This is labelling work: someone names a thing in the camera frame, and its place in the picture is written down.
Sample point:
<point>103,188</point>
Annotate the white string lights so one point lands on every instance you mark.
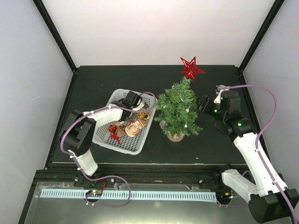
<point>177,106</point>

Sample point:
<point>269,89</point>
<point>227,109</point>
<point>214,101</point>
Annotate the wooden santa ornament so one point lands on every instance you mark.
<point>134,128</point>

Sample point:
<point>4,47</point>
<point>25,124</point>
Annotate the white perforated plastic basket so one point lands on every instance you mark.
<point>128,145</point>

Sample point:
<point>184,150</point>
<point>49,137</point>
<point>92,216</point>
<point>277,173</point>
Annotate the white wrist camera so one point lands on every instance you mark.
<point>140,106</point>
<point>219,90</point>

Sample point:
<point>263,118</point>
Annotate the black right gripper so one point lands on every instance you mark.
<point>203,106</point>

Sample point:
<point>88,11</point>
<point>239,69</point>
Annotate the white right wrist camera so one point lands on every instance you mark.
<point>219,90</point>

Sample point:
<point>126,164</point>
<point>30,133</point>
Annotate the red star ornament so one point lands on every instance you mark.
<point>191,69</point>

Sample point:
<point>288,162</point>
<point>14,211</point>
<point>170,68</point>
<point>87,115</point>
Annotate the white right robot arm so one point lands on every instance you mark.
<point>268,197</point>

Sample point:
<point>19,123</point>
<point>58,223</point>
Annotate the white slotted cable duct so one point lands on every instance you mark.
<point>132,195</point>

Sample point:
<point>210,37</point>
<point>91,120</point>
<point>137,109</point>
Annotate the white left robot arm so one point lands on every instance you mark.
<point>77,133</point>

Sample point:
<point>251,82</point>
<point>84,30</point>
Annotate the small green christmas tree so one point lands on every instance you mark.
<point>177,135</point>

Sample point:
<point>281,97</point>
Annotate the gold bell ornament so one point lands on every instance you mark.
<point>143,116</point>

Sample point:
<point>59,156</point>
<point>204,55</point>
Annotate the red gift box ornament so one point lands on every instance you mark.
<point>112,129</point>

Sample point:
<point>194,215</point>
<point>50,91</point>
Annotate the red reindeer ornament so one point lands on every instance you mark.
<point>115,137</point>

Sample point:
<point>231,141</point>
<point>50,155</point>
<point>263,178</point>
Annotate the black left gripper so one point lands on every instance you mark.
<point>131,117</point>

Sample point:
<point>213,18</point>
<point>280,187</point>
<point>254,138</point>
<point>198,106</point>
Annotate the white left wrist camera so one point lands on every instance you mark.
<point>140,106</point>

